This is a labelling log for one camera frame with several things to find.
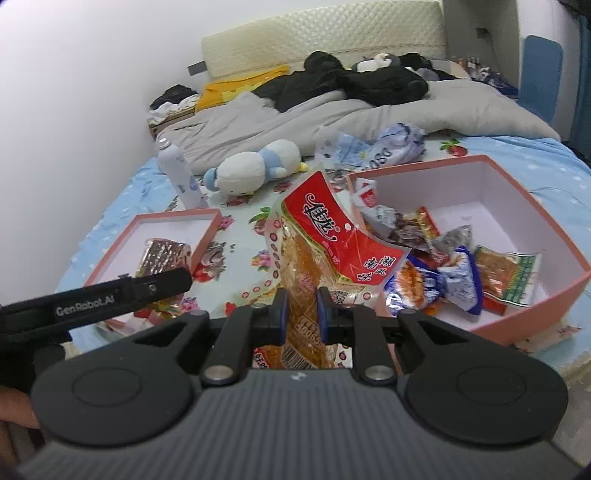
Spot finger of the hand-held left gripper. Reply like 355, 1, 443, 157
134, 268, 194, 308

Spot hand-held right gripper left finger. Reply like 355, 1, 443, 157
122, 287, 291, 387

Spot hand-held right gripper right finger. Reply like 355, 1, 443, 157
316, 287, 467, 385

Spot pink box lid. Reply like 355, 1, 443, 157
83, 208, 225, 337

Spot red label orange snack packet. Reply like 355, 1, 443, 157
264, 168, 413, 370

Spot grey white snack packet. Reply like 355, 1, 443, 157
362, 205, 403, 234

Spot dark brown snack packet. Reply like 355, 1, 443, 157
387, 215, 428, 250

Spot blue white snack bag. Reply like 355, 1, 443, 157
383, 247, 485, 317

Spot small red snack packet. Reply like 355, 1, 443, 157
413, 207, 443, 243

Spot clear brown tofu snack packet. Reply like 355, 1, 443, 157
473, 246, 542, 317

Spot pink cardboard box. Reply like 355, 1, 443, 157
346, 154, 591, 347

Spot person's left hand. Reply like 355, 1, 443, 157
0, 385, 42, 430

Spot floral bed sheet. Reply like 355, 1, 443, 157
53, 136, 591, 370

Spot white spray can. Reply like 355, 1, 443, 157
156, 138, 209, 210

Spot white blue plush toy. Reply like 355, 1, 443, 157
203, 140, 309, 195

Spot box of clothes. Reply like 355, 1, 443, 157
147, 84, 201, 139

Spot crumpled blue white plastic bag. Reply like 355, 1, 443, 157
365, 122, 426, 171

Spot yellow cloth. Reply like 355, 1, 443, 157
195, 65, 291, 114

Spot black clothing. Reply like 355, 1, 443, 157
252, 51, 455, 114

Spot grey duvet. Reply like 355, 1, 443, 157
154, 80, 561, 176

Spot cream padded headboard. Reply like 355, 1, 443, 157
201, 0, 446, 83

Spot group of toiletry bottles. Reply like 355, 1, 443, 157
450, 54, 506, 86

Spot blue chair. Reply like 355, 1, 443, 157
517, 34, 565, 134

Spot blue hanging cloth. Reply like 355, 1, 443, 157
570, 14, 591, 160

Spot dark hanging clothes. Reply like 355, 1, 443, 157
558, 0, 591, 19

